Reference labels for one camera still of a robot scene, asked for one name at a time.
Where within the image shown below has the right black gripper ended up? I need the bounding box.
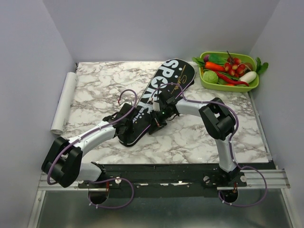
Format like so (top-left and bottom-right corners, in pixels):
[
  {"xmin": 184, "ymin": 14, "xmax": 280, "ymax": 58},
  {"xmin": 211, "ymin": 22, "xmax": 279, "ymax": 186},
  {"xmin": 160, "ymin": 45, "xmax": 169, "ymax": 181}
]
[{"xmin": 149, "ymin": 107, "xmax": 172, "ymax": 135}]

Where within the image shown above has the black sport racket bag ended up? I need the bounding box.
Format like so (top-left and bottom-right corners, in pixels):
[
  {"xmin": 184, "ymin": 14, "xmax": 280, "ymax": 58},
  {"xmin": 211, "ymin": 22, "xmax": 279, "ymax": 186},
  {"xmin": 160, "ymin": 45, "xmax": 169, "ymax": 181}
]
[{"xmin": 118, "ymin": 58, "xmax": 195, "ymax": 147}]

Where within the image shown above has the white shuttlecock tube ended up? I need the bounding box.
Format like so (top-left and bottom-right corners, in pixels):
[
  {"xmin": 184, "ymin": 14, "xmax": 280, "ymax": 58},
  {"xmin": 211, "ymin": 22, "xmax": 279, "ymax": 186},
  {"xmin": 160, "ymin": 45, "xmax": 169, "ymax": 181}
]
[{"xmin": 50, "ymin": 72, "xmax": 77, "ymax": 135}]

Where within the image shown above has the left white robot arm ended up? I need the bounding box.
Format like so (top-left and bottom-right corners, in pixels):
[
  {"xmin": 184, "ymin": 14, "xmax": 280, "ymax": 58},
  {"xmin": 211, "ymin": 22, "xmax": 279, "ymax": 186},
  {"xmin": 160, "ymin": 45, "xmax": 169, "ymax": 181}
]
[{"xmin": 41, "ymin": 103, "xmax": 138, "ymax": 188}]

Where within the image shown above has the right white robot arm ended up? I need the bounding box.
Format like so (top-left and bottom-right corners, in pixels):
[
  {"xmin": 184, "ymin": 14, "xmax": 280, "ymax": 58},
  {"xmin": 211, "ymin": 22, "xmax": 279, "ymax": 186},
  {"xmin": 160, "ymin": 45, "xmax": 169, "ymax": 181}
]
[{"xmin": 148, "ymin": 91, "xmax": 239, "ymax": 186}]

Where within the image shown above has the green plastic basket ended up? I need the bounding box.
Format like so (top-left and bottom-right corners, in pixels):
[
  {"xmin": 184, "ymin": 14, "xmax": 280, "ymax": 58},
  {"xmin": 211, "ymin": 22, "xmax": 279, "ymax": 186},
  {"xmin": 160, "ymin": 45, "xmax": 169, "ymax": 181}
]
[{"xmin": 199, "ymin": 51, "xmax": 259, "ymax": 93}]

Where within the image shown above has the green toy cabbage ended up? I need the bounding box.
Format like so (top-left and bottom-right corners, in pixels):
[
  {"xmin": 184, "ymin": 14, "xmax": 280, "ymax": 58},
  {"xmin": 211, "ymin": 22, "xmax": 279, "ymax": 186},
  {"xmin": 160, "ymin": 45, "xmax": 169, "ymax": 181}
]
[{"xmin": 202, "ymin": 71, "xmax": 219, "ymax": 84}]

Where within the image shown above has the orange toy carrot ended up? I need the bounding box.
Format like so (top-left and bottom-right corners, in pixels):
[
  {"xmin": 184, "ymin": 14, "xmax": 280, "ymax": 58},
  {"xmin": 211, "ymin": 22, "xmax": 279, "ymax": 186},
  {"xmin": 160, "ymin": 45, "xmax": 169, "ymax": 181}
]
[{"xmin": 205, "ymin": 61, "xmax": 225, "ymax": 72}]

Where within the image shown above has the red toy chili pepper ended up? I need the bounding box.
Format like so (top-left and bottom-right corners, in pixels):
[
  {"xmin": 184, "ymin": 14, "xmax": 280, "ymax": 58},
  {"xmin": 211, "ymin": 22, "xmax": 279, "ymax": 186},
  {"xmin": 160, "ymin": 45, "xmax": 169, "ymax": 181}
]
[{"xmin": 215, "ymin": 71, "xmax": 249, "ymax": 86}]

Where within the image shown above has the purple toy onion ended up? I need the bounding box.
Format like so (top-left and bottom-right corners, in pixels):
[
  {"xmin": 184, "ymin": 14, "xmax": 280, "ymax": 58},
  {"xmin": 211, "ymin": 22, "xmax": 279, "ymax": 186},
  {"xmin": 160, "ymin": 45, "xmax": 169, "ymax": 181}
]
[{"xmin": 203, "ymin": 54, "xmax": 210, "ymax": 63}]

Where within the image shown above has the red toy cherry bunch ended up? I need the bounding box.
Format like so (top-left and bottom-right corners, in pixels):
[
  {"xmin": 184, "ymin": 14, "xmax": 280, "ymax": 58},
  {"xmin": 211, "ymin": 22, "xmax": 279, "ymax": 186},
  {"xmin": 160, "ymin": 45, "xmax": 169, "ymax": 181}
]
[{"xmin": 224, "ymin": 51, "xmax": 247, "ymax": 77}]

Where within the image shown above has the white toy radish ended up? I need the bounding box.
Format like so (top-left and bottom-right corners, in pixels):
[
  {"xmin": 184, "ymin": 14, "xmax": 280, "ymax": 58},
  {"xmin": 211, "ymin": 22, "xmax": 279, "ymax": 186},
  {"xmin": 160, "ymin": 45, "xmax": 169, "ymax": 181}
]
[{"xmin": 239, "ymin": 71, "xmax": 257, "ymax": 84}]

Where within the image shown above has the green toy leaf outside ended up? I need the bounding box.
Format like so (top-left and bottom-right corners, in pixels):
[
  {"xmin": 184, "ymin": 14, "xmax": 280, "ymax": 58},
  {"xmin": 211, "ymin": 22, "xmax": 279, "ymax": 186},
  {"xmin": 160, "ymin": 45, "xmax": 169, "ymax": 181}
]
[{"xmin": 256, "ymin": 57, "xmax": 269, "ymax": 75}]

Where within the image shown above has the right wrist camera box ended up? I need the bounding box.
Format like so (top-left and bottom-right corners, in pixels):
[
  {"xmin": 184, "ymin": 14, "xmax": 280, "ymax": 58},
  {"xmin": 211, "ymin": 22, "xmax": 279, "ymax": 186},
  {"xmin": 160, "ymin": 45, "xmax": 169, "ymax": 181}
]
[{"xmin": 152, "ymin": 100, "xmax": 161, "ymax": 112}]

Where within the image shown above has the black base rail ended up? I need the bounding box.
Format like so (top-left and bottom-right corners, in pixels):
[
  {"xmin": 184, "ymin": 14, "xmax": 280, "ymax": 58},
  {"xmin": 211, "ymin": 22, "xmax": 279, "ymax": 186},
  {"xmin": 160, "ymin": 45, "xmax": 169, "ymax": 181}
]
[{"xmin": 78, "ymin": 163, "xmax": 247, "ymax": 198}]

